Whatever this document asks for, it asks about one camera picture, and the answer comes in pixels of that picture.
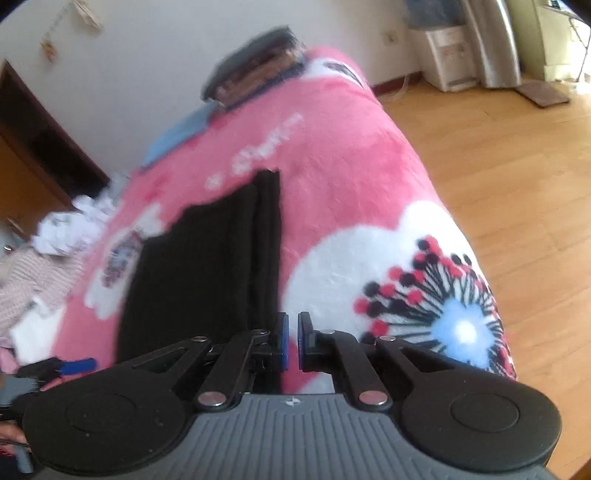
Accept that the white water dispenser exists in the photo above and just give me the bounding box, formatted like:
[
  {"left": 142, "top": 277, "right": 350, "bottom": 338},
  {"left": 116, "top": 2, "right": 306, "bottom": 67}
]
[{"left": 409, "top": 25, "right": 480, "bottom": 92}]

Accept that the blue flat pillow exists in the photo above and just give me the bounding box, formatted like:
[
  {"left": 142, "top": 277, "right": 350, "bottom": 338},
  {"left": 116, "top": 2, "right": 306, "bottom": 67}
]
[{"left": 140, "top": 100, "right": 224, "bottom": 170}]

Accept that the white crumpled shirt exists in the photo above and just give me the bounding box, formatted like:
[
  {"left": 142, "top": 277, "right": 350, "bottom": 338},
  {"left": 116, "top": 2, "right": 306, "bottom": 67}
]
[{"left": 31, "top": 174, "right": 129, "bottom": 257}]

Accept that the pink floral blanket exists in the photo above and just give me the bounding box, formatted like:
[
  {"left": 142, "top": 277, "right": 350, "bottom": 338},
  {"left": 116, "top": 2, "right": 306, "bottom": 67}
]
[{"left": 12, "top": 49, "right": 516, "bottom": 378}]

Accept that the folded brown patterned garment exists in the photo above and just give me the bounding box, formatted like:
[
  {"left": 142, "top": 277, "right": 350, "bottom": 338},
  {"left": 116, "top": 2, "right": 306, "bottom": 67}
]
[{"left": 211, "top": 46, "right": 305, "bottom": 109}]

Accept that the brown floor mat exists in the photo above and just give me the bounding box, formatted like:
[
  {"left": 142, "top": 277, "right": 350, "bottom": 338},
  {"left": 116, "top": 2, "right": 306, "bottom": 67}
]
[{"left": 515, "top": 79, "right": 570, "bottom": 109}]

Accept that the pink white checked cloth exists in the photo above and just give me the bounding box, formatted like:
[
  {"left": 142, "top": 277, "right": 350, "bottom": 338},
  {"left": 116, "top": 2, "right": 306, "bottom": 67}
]
[{"left": 1, "top": 247, "right": 83, "bottom": 336}]

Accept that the wooden wardrobe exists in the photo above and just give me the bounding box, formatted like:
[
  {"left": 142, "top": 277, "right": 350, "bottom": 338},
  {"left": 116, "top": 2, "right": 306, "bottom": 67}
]
[{"left": 1, "top": 60, "right": 108, "bottom": 238}]

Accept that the grey curtain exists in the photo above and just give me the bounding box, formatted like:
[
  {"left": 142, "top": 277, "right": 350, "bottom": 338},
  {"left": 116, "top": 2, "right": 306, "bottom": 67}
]
[{"left": 461, "top": 0, "right": 521, "bottom": 89}]

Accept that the wall power socket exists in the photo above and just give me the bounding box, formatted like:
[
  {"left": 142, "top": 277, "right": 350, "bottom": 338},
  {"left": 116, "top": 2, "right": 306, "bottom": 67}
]
[{"left": 382, "top": 29, "right": 402, "bottom": 45}]

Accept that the folded dark blue garment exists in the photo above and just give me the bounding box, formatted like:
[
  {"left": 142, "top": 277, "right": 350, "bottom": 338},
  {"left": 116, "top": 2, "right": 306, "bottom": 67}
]
[{"left": 218, "top": 63, "right": 305, "bottom": 111}]

